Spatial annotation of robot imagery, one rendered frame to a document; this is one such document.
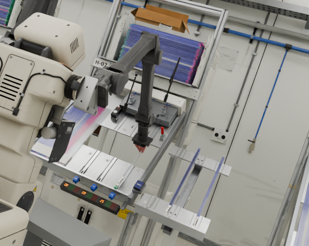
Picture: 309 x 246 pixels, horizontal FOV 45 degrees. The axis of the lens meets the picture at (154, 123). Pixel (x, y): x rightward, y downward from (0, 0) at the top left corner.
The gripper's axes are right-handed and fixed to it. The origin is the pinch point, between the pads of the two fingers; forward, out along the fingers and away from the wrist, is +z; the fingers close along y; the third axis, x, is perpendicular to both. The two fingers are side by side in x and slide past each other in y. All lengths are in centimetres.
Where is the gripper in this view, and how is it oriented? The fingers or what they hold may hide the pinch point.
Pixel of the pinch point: (141, 151)
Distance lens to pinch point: 208.1
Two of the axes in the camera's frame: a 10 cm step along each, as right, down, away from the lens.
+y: -9.0, -3.2, 3.0
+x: -4.3, 5.4, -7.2
